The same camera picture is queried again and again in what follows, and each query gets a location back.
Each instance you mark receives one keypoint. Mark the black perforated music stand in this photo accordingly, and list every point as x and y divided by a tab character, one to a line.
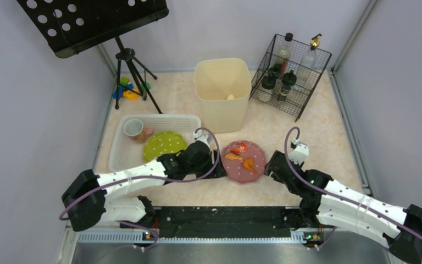
71	27

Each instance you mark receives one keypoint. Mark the orange fried drumstick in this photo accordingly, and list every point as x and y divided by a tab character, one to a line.
248	164

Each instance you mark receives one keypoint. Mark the pink dotted plate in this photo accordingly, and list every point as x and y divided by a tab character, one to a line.
234	168

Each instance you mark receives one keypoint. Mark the yellow toy block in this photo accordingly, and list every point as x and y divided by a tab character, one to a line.
131	94

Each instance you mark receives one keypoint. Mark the small spice jar black lid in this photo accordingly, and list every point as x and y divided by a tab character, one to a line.
283	94

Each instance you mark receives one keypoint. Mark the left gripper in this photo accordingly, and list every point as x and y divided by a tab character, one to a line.
215	169

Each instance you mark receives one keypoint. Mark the green toy block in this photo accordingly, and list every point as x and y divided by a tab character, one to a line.
123	81

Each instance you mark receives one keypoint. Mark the spice jar labelled black lid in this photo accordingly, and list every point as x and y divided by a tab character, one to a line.
274	72

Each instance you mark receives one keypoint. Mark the black wire rack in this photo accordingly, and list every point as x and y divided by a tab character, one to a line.
298	97

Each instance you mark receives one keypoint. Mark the fried shrimp piece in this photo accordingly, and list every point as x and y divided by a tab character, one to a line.
233	156

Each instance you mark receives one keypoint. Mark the pink floral mug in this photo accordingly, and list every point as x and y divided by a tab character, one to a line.
137	131

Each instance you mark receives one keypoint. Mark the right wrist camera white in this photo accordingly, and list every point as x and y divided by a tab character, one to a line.
299	153

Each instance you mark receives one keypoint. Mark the red shrimp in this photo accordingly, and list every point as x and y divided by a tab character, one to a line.
240	148

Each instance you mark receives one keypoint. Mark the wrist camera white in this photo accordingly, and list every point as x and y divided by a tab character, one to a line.
299	153
204	138

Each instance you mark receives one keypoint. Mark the green dotted plate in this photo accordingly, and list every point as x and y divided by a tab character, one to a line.
164	142

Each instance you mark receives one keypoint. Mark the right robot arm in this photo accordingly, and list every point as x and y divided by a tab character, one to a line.
327	202

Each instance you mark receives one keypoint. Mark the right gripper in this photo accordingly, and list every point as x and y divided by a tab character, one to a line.
274	166

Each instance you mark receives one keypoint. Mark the clear bottle gold pump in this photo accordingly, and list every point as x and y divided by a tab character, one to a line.
306	71

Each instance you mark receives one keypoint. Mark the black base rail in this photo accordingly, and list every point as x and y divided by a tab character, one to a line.
230	224

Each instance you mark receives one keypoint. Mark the cream plastic waste bin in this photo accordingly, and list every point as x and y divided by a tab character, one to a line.
215	79

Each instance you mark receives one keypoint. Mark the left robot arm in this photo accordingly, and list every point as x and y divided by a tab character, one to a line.
92	199

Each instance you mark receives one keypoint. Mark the dark sauce bottle black cap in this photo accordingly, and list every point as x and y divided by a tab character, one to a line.
284	53

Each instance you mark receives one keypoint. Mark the spice jar round black lid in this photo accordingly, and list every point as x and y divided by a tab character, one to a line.
289	78

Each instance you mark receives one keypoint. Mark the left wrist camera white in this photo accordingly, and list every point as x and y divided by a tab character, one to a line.
204	138

